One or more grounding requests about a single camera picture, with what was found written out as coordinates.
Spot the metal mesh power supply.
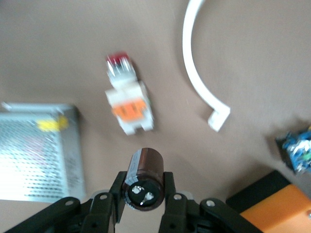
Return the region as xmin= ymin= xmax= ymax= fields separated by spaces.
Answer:
xmin=0 ymin=103 xmax=87 ymax=203

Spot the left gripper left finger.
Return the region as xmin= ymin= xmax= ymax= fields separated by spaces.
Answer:
xmin=4 ymin=171 xmax=128 ymax=233

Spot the blue black orange push button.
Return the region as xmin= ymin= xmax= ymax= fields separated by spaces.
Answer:
xmin=275 ymin=125 xmax=311 ymax=173

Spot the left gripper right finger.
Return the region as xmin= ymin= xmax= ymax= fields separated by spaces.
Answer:
xmin=159 ymin=171 xmax=263 ymax=233

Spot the white orange red push button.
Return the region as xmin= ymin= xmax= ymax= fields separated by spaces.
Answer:
xmin=104 ymin=51 xmax=155 ymax=136

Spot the brown table mat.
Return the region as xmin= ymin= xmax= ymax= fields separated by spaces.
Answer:
xmin=0 ymin=0 xmax=311 ymax=233

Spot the large white arc bracket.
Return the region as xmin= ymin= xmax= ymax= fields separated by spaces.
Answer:
xmin=182 ymin=0 xmax=231 ymax=133

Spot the orange box with hole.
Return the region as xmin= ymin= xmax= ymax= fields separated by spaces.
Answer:
xmin=225 ymin=169 xmax=311 ymax=233

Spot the black cylindrical capacitor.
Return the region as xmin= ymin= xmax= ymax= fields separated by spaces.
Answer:
xmin=122 ymin=147 xmax=166 ymax=212

